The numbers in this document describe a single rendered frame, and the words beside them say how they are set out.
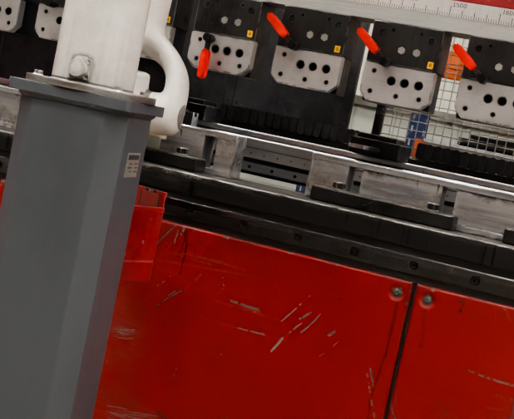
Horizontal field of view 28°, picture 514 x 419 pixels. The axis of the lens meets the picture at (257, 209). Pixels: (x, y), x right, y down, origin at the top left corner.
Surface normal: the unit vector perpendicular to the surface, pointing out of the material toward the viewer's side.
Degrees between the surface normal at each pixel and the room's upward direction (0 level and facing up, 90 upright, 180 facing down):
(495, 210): 90
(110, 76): 90
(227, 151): 90
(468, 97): 90
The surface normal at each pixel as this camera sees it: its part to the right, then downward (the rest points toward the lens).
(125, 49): 0.72, 0.20
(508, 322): -0.36, 0.00
